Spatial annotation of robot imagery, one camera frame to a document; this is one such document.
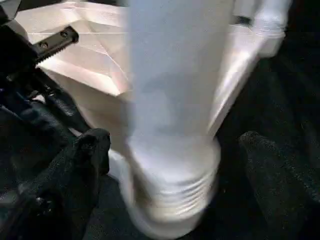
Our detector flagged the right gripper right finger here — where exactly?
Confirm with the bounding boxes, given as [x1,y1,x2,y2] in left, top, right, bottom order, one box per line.
[237,131,320,240]

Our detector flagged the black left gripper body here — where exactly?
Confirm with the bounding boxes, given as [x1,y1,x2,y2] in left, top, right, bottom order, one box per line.
[0,22,80,85]

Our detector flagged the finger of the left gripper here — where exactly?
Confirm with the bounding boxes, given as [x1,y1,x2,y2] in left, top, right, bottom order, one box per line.
[0,74,88,142]

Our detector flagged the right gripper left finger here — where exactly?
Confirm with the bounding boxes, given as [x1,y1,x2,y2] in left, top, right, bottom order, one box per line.
[0,128,112,240]

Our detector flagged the white plastic table top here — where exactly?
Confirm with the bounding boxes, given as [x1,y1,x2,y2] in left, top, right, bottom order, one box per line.
[14,0,287,240]

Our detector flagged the white plastic table leg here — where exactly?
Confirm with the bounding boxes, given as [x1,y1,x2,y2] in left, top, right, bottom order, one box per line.
[124,0,235,221]

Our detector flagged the black mat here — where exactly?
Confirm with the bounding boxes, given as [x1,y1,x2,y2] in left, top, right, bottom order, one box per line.
[0,0,320,240]

